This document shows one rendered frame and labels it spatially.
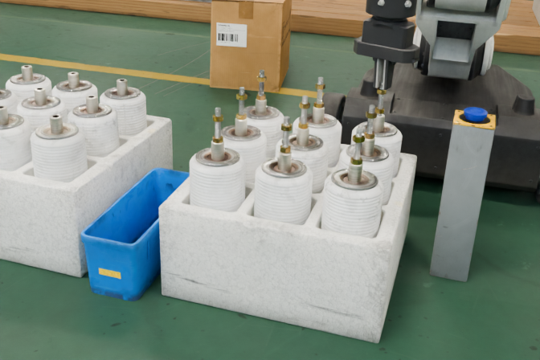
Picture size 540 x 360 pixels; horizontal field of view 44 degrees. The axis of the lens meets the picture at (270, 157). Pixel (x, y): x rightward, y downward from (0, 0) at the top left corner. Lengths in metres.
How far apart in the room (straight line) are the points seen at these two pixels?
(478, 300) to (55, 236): 0.78
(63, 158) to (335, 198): 0.50
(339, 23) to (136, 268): 2.08
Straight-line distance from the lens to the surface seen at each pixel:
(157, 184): 1.43
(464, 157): 1.23
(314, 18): 3.09
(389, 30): 1.22
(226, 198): 1.13
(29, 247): 1.34
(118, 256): 1.19
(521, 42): 3.06
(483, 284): 1.35
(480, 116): 1.22
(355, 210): 1.07
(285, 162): 1.10
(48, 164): 1.26
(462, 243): 1.30
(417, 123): 1.58
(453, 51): 1.73
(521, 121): 1.60
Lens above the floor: 0.72
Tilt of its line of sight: 24 degrees down
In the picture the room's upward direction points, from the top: 2 degrees clockwise
